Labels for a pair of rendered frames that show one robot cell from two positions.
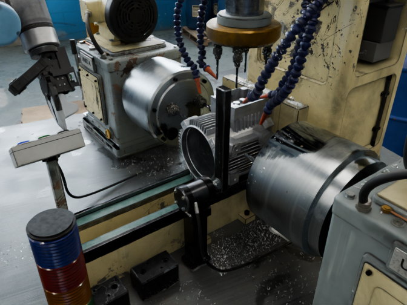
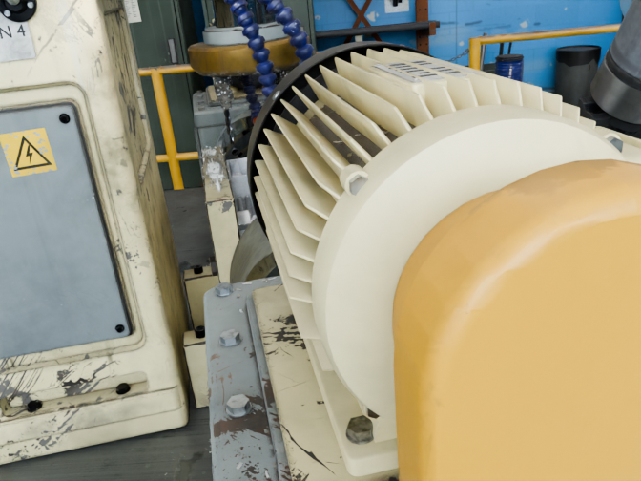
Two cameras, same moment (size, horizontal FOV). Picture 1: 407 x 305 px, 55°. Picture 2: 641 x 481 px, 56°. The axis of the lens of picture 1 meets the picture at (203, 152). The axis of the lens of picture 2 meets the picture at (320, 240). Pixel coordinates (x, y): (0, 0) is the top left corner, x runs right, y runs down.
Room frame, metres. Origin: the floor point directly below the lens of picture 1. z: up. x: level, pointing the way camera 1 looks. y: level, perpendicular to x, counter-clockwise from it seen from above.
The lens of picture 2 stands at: (1.76, 0.40, 1.41)
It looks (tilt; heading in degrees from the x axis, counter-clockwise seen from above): 24 degrees down; 207
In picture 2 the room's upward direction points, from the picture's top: 6 degrees counter-clockwise
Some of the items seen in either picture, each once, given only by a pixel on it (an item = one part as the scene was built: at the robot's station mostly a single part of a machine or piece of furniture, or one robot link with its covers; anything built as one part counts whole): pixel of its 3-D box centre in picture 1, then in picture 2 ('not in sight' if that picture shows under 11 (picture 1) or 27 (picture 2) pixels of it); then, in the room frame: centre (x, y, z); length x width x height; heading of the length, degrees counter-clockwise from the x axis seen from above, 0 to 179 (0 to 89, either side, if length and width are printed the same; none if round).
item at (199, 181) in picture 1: (261, 204); not in sight; (0.79, -0.15, 0.92); 0.45 x 0.13 x 0.24; 126
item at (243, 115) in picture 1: (239, 109); (267, 184); (0.96, -0.10, 1.11); 0.12 x 0.11 x 0.07; 126
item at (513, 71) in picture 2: (55, 239); (508, 70); (0.38, 0.19, 1.19); 0.06 x 0.06 x 0.04
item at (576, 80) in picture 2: not in sight; (575, 81); (-4.42, 0.09, 0.30); 0.39 x 0.39 x 0.60
